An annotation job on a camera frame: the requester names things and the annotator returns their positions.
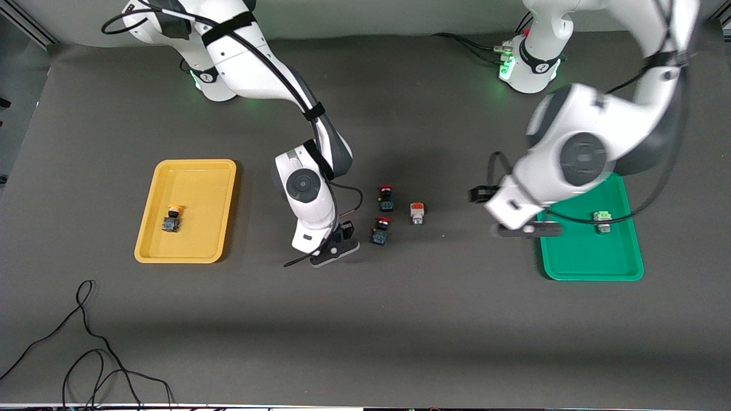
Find black left arm base cables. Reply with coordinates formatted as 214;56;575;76
431;31;515;65

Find yellow plastic tray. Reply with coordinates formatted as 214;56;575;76
134;159;238;264

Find green plastic tray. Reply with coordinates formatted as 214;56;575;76
537;174;645;281

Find thin black loose cable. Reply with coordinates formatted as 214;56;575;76
0;280;175;411

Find yellow push button switch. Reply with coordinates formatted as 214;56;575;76
162;204;183;233

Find black left arm wrist cable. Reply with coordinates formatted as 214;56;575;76
485;51;694;224

